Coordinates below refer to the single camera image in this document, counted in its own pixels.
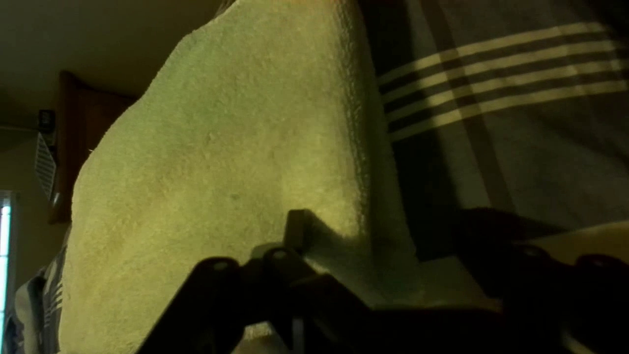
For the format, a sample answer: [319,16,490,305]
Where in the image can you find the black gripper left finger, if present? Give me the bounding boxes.
[136,209,421,354]

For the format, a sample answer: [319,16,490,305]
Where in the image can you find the plaid bed blanket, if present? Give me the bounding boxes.
[356,0,629,264]

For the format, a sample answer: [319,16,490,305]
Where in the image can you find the beige towel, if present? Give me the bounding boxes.
[57,0,429,354]

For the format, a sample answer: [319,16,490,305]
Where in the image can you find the brown wooden nightstand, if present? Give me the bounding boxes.
[49,69,140,227]

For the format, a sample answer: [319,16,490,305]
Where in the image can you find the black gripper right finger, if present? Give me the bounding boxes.
[419,207,629,354]

